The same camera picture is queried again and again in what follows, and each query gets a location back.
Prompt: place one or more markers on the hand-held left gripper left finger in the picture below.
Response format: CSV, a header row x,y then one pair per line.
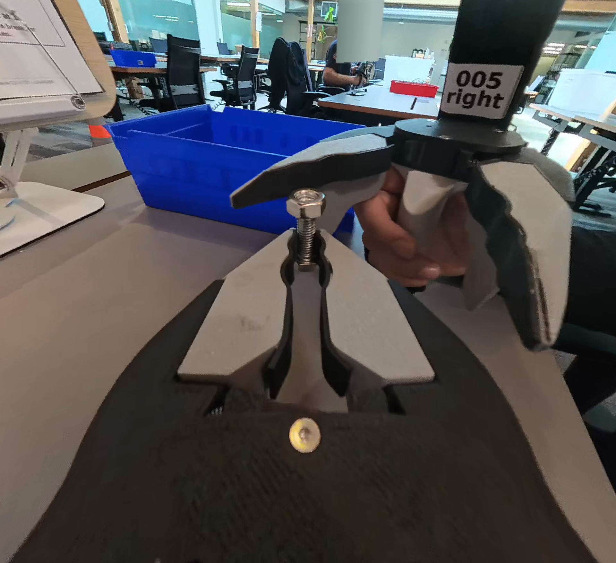
x,y
231,327

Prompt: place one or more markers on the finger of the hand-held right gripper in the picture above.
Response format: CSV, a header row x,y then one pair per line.
x,y
337,151
534,245

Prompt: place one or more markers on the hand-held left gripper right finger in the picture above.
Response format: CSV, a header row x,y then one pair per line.
x,y
375,327

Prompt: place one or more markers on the steel hex nut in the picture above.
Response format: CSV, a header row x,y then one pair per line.
x,y
305,206

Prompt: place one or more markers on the steel hex bolt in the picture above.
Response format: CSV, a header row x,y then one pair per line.
x,y
307,240

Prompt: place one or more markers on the blue plastic bin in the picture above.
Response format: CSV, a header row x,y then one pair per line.
x,y
192,163

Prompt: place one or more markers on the person's right hand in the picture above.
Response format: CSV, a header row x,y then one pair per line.
x,y
385,245

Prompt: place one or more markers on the brown wooden desk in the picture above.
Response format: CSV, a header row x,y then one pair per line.
x,y
370,103

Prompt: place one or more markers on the black jacket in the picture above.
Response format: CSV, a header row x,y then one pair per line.
x,y
286,72

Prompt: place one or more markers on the red plastic bin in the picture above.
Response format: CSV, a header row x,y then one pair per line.
x,y
414,89

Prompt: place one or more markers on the white plastic bin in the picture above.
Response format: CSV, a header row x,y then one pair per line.
x,y
582,91

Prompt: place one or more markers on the black office chair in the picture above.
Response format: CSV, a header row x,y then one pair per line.
x,y
185,67
248,72

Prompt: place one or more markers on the light wooden desk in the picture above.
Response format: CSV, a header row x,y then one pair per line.
x,y
592,122

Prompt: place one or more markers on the green plant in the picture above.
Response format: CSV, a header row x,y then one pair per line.
x,y
329,14

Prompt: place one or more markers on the white document stand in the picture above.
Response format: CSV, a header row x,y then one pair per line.
x,y
48,206

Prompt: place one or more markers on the small blue parts bin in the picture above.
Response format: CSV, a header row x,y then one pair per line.
x,y
130,58

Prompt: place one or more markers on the orange traffic cone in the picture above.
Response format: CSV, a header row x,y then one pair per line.
x,y
98,131

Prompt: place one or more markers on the slim wooden post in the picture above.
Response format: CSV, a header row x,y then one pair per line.
x,y
253,4

